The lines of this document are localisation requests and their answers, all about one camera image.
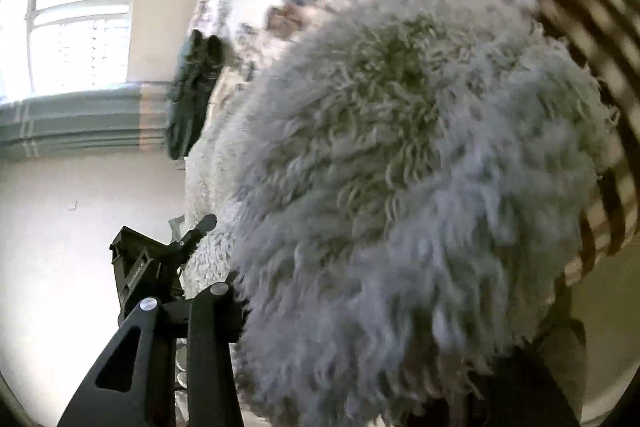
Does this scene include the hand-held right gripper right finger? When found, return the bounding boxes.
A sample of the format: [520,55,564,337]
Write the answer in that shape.
[415,337,583,427]

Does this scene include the teal striped curtain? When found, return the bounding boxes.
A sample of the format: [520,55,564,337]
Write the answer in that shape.
[0,82,173,160]

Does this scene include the grey fluffy pants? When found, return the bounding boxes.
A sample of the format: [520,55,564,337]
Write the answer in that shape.
[182,0,621,427]

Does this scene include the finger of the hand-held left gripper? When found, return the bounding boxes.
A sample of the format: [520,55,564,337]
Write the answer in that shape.
[175,213,219,268]

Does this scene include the barred window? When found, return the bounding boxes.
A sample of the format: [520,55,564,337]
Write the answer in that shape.
[0,0,143,100]

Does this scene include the folded blue jeans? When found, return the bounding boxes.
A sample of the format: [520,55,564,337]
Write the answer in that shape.
[165,29,226,160]

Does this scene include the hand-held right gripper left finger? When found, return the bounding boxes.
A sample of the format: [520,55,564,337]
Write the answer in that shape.
[56,282,251,427]

